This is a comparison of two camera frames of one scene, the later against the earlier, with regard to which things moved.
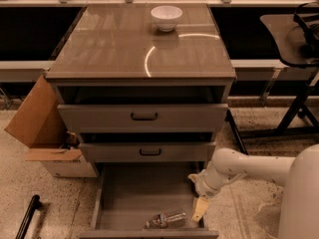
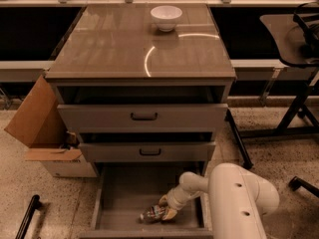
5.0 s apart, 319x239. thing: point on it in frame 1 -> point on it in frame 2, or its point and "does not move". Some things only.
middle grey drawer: [147, 147] does not move
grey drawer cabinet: [147, 88] does not move
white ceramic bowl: [166, 17] does not move
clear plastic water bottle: [168, 219] -> [152, 214]
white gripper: [203, 186] -> [173, 199]
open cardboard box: [38, 122] does not move
